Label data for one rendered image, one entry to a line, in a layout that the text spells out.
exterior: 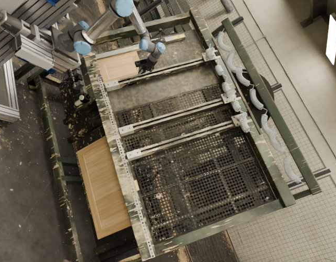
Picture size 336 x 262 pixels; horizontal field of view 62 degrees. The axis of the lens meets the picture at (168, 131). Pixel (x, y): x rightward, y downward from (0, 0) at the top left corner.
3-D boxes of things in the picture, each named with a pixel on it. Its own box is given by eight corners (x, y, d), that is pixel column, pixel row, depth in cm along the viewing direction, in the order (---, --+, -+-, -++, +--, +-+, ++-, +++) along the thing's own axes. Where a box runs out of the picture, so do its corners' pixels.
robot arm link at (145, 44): (137, 41, 218) (149, 46, 224) (139, 51, 211) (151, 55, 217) (141, 34, 213) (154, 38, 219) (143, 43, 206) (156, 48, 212)
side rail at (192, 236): (153, 245, 227) (153, 245, 217) (273, 200, 245) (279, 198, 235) (156, 256, 224) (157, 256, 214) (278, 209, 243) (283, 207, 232)
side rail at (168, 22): (91, 42, 299) (89, 35, 289) (187, 19, 318) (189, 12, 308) (92, 46, 297) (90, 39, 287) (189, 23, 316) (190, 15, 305)
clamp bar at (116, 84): (104, 84, 273) (100, 70, 251) (216, 55, 293) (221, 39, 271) (107, 93, 270) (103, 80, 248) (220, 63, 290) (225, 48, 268)
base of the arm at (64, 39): (59, 46, 203) (69, 39, 200) (55, 30, 209) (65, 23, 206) (75, 55, 217) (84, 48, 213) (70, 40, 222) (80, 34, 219)
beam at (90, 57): (79, 44, 297) (77, 37, 287) (91, 42, 299) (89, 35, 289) (142, 261, 222) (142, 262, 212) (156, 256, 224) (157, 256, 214)
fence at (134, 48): (95, 57, 285) (95, 54, 281) (183, 35, 301) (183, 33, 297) (97, 61, 283) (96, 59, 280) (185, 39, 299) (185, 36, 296)
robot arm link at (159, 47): (156, 39, 215) (165, 43, 220) (149, 49, 223) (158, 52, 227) (157, 47, 211) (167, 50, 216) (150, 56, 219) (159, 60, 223)
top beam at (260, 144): (188, 15, 312) (189, 8, 303) (196, 13, 314) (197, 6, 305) (281, 209, 237) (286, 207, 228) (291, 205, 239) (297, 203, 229)
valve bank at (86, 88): (55, 63, 274) (73, 50, 266) (66, 69, 286) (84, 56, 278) (66, 107, 257) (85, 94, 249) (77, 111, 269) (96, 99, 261)
